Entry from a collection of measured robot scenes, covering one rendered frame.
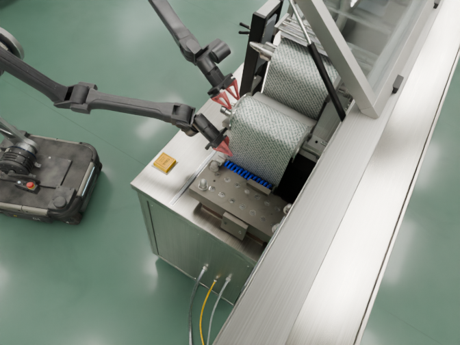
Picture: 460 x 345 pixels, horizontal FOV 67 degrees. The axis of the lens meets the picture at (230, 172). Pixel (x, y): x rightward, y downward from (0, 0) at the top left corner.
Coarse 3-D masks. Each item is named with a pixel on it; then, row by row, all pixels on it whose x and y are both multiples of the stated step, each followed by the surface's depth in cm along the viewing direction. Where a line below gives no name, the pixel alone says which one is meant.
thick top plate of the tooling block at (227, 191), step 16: (208, 176) 134; (224, 176) 134; (240, 176) 135; (192, 192) 131; (208, 192) 130; (224, 192) 130; (240, 192) 131; (256, 192) 132; (224, 208) 127; (240, 208) 128; (256, 208) 128; (272, 208) 129; (256, 224) 125; (272, 224) 126
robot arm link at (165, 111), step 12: (84, 84) 126; (96, 96) 124; (108, 96) 125; (120, 96) 125; (72, 108) 124; (84, 108) 123; (96, 108) 127; (108, 108) 127; (120, 108) 125; (132, 108) 124; (144, 108) 125; (156, 108) 125; (168, 108) 125; (180, 108) 126; (168, 120) 127; (180, 120) 125
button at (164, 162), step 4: (160, 156) 149; (164, 156) 149; (168, 156) 149; (156, 160) 148; (160, 160) 148; (164, 160) 148; (168, 160) 148; (172, 160) 148; (156, 164) 147; (160, 164) 147; (164, 164) 147; (168, 164) 147; (172, 164) 149; (160, 168) 147; (164, 168) 146; (168, 168) 147
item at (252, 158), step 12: (240, 144) 127; (252, 144) 124; (240, 156) 133; (252, 156) 129; (264, 156) 125; (276, 156) 121; (252, 168) 134; (264, 168) 130; (276, 168) 126; (264, 180) 136; (276, 180) 131
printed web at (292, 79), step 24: (288, 48) 121; (288, 72) 123; (312, 72) 119; (336, 72) 117; (288, 96) 131; (312, 96) 124; (240, 120) 118; (264, 120) 116; (288, 120) 115; (264, 144) 120; (288, 144) 114
